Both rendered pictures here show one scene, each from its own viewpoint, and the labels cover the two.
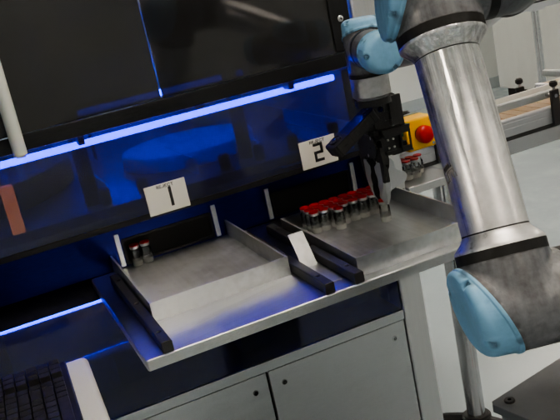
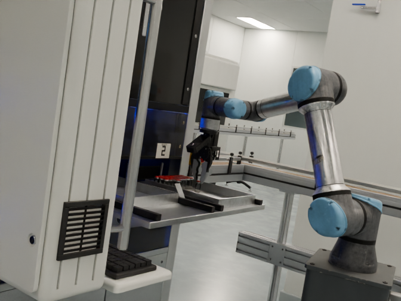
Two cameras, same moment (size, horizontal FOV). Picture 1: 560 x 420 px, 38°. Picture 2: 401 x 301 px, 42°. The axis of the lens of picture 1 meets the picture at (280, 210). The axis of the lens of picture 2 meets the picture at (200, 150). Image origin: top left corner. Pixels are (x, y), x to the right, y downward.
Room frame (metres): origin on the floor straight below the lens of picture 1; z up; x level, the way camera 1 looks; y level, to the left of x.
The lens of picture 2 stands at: (-0.07, 1.01, 1.23)
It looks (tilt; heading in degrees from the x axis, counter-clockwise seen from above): 5 degrees down; 324
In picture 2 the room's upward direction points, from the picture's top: 9 degrees clockwise
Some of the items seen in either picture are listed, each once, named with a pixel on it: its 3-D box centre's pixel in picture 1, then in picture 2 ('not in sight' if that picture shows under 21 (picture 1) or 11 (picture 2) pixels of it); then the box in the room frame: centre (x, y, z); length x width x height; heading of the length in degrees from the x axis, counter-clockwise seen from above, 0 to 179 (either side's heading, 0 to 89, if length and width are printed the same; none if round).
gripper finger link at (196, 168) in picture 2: (382, 177); (198, 169); (1.60, -0.22, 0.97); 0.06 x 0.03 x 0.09; 109
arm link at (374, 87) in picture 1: (369, 87); (209, 124); (1.58, -0.22, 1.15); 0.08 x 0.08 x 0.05
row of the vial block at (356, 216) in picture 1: (349, 211); (178, 183); (1.62, -0.14, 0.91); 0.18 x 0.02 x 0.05; 109
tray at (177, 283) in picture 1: (194, 264); (116, 189); (1.51, 0.18, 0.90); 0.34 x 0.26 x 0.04; 20
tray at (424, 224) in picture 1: (375, 225); (200, 191); (1.52, -0.18, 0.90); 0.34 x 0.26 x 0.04; 19
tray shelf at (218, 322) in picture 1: (290, 259); (162, 198); (1.50, 0.00, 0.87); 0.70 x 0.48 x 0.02; 110
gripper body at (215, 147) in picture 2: (381, 126); (207, 144); (1.58, -0.23, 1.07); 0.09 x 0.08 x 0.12; 109
